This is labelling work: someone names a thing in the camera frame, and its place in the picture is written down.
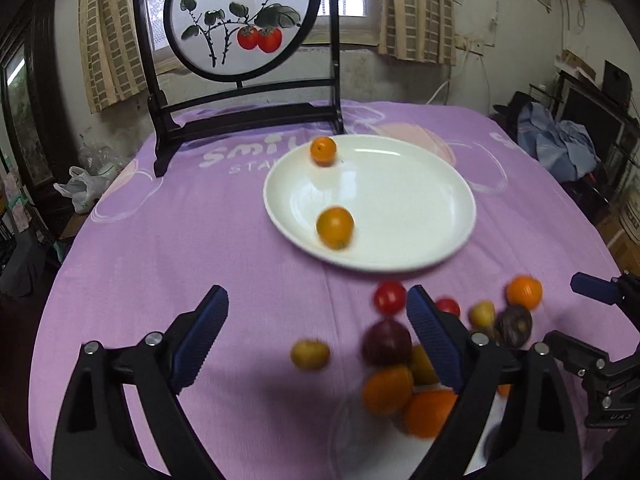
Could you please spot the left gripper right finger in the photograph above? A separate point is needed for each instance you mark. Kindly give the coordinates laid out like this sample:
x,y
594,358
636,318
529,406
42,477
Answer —
x,y
537,437

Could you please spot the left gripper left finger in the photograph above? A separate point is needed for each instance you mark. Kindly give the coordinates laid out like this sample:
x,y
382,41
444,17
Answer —
x,y
95,437

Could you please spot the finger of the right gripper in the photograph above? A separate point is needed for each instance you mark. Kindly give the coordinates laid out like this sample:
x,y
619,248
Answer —
x,y
606,292
577,357

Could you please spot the dark passion fruit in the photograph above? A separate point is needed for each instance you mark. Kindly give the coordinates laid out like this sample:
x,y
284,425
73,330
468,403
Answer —
x,y
513,326

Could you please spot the orange tangerine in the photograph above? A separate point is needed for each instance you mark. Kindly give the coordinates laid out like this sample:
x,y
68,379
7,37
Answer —
x,y
524,291
387,391

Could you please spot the small yellow longan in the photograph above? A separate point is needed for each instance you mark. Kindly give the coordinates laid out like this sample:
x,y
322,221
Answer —
x,y
482,316

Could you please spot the large orange fruit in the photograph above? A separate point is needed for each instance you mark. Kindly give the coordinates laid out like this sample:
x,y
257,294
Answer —
x,y
427,412

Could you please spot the yellow-brown small fruit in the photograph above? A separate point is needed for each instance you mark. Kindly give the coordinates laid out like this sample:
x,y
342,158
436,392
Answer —
x,y
421,367

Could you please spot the dark red plum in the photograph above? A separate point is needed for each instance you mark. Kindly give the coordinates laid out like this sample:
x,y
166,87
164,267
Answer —
x,y
386,343

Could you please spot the red cherry tomato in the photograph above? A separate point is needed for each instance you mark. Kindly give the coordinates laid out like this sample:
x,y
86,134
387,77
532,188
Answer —
x,y
390,298

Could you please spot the yellow-green longan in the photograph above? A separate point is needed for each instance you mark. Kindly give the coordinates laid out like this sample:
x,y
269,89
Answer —
x,y
310,354

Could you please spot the yellow-orange citrus fruit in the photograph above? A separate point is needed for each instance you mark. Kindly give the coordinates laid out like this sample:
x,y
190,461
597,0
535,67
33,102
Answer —
x,y
334,227

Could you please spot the small orange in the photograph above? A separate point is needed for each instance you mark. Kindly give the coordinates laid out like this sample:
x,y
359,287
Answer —
x,y
323,151

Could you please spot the cardboard box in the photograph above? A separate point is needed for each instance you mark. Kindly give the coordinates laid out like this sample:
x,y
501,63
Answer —
x,y
622,247

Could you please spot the blue cloth pile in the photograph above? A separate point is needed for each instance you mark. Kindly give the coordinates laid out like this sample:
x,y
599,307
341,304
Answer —
x,y
564,149

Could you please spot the black television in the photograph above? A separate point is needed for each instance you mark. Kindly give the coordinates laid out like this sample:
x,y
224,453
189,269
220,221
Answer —
x,y
613,132

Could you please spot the white oval plate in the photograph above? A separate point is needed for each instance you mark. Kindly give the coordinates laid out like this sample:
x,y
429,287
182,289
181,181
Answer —
x,y
411,209

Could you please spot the white plastic bag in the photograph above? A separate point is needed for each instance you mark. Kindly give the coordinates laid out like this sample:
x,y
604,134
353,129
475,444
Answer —
x,y
85,189

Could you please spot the purple printed tablecloth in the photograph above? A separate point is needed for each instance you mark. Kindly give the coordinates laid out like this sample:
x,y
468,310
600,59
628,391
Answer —
x,y
154,246

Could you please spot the right checkered curtain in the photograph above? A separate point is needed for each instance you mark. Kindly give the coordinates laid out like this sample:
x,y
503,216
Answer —
x,y
420,31

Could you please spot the checkered curtain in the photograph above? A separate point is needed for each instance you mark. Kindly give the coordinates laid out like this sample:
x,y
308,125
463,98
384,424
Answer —
x,y
111,61
420,31

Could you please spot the left checkered curtain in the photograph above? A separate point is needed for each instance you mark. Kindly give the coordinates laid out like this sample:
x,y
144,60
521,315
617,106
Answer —
x,y
111,61

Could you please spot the dark framed wall mirror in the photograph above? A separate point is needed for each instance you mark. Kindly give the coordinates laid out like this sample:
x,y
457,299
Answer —
x,y
31,97

